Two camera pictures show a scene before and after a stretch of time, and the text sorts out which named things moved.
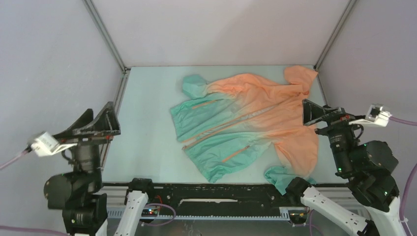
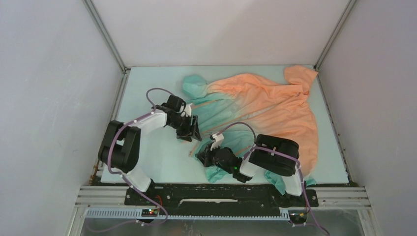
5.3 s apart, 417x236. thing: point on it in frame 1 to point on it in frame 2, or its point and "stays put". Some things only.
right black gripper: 312,111 to 205,157
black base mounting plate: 219,198 stays put
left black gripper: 106,122 to 190,131
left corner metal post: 125,71 stays put
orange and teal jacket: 222,122 stays put
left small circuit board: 150,212 stays put
